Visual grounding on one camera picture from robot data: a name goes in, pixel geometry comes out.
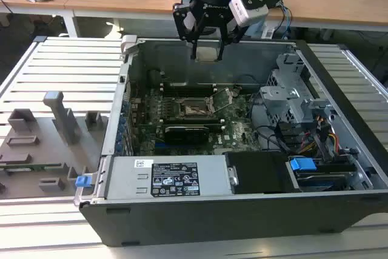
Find green RAM stick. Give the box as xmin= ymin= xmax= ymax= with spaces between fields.
xmin=0 ymin=163 xmax=63 ymax=172

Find black plastic shroud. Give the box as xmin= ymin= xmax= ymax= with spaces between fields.
xmin=224 ymin=151 xmax=292 ymax=195

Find grey plastic case latch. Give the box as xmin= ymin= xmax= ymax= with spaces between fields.
xmin=120 ymin=35 xmax=139 ymax=57

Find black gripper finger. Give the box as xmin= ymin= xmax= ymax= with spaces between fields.
xmin=217 ymin=18 xmax=243 ymax=61
xmin=173 ymin=3 xmax=210 ymax=59

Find blue plastic case tab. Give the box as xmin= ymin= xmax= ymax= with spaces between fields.
xmin=75 ymin=175 xmax=92 ymax=189

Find pale blue teach pendant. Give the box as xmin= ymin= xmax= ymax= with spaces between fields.
xmin=242 ymin=13 xmax=275 ymax=40

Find blue cable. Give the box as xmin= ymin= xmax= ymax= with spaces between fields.
xmin=274 ymin=0 xmax=294 ymax=41

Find black open PC case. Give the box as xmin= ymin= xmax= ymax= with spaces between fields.
xmin=74 ymin=35 xmax=388 ymax=247

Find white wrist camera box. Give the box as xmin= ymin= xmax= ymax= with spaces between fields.
xmin=227 ymin=0 xmax=270 ymax=28

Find silver chipset heatsink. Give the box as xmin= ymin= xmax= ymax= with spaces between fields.
xmin=213 ymin=148 xmax=240 ymax=156

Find green motherboard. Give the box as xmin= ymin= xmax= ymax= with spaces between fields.
xmin=129 ymin=86 xmax=264 ymax=157

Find blue disk carrier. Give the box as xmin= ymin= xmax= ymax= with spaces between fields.
xmin=286 ymin=155 xmax=358 ymax=192

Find long wooden desk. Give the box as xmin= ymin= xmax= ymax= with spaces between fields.
xmin=65 ymin=0 xmax=388 ymax=41

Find metal socket cover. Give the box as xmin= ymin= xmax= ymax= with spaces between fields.
xmin=206 ymin=87 xmax=237 ymax=114

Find grey parts rack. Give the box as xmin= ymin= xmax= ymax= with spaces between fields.
xmin=0 ymin=90 xmax=110 ymax=201

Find silver metal drive cage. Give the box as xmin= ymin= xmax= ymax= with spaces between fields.
xmin=259 ymin=52 xmax=333 ymax=128

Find multicolour power wire bundle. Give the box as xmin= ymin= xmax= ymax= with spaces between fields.
xmin=303 ymin=115 xmax=340 ymax=154

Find CPU socket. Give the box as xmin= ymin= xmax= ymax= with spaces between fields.
xmin=178 ymin=96 xmax=218 ymax=119

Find silver CPU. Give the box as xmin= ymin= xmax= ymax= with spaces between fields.
xmin=195 ymin=47 xmax=221 ymax=62

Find black graphics card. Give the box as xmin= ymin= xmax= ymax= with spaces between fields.
xmin=164 ymin=124 xmax=210 ymax=145

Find silver power supply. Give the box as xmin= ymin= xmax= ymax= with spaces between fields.
xmin=104 ymin=155 xmax=235 ymax=200

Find small wooden desk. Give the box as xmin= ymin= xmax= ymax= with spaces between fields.
xmin=0 ymin=0 xmax=76 ymax=39

